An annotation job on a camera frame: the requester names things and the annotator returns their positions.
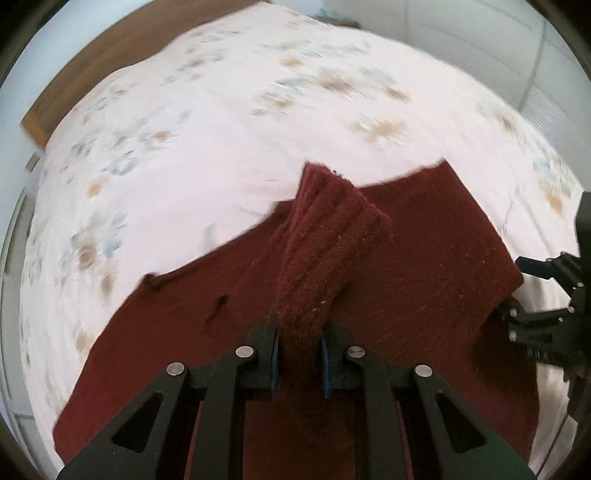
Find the wooden headboard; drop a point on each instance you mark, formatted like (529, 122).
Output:
(136, 37)

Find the dark red knit sweater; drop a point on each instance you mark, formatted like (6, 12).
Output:
(412, 268)

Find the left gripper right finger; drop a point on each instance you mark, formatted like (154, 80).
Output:
(410, 423)

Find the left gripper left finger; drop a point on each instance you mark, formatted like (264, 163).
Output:
(188, 422)

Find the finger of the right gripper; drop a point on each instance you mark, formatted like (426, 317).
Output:
(565, 269)
(519, 319)

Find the white wardrobe with louvres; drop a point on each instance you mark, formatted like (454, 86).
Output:
(506, 45)

